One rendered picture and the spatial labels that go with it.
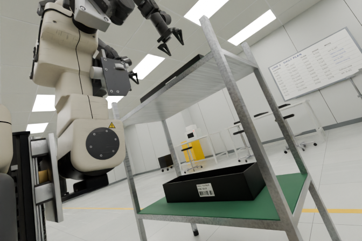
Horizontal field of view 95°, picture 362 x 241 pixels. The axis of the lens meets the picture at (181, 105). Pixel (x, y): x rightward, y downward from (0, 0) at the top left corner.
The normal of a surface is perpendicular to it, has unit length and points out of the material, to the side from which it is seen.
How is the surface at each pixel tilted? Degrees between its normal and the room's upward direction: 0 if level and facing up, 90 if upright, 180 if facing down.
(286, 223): 90
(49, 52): 90
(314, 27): 90
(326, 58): 90
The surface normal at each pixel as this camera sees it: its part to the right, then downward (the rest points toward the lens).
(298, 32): -0.68, 0.03
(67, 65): 0.69, -0.39
